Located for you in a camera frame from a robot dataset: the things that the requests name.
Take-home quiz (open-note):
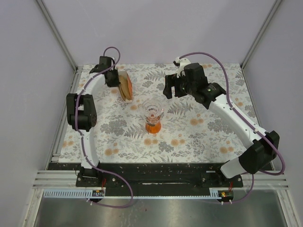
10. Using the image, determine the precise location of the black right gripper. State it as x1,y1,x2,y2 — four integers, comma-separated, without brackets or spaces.
162,73,196,100

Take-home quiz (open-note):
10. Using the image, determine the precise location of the orange coffee filter box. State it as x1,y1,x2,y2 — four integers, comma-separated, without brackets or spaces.
118,71,133,103

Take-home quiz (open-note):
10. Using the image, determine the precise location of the clear glass dripper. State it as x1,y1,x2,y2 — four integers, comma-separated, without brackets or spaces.
141,98,164,118

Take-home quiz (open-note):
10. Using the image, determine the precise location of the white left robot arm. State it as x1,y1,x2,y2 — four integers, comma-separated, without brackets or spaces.
66,56,120,187

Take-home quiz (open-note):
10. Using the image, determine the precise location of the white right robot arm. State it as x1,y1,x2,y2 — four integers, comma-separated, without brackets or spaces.
163,59,279,187

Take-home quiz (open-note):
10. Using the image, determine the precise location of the orange glass carafe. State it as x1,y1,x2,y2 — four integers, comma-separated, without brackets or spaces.
145,116,161,134

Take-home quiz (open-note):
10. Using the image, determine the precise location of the floral patterned tablecloth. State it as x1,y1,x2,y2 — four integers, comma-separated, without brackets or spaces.
58,62,271,164

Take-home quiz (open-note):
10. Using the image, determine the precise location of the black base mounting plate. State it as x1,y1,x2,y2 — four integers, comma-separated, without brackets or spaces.
48,163,244,197

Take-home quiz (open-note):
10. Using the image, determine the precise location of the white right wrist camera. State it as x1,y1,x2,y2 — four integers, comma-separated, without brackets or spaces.
173,57,191,78

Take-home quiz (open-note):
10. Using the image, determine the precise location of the light blue cable duct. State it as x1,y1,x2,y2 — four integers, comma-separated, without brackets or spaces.
43,187,233,199

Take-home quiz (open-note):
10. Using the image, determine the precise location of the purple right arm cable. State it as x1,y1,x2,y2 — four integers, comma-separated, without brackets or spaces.
178,52,285,204

